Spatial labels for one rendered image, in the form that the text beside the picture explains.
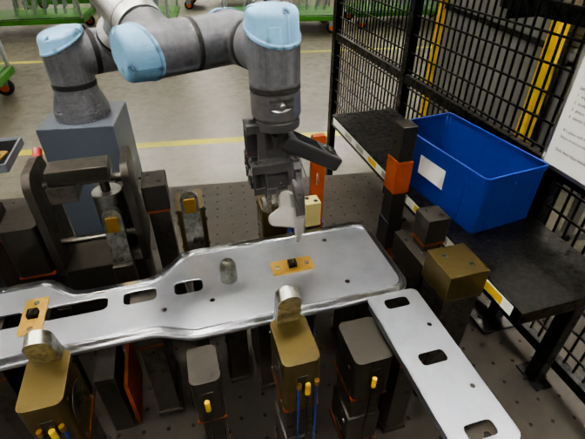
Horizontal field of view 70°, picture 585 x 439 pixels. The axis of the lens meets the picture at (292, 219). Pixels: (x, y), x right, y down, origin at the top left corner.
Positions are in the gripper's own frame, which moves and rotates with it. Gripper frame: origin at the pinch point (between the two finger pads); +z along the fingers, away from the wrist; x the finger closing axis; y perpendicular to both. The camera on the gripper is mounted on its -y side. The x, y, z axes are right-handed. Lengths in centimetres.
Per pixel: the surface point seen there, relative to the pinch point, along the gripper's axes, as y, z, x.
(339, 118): -34, 9, -61
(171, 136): 27, 110, -298
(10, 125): 169, 107, -363
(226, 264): 13.0, 6.7, 0.8
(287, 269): 1.5, 11.1, 0.9
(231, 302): 13.5, 11.2, 6.2
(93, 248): 40.0, 13.9, -21.4
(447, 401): -13.1, 11.8, 33.5
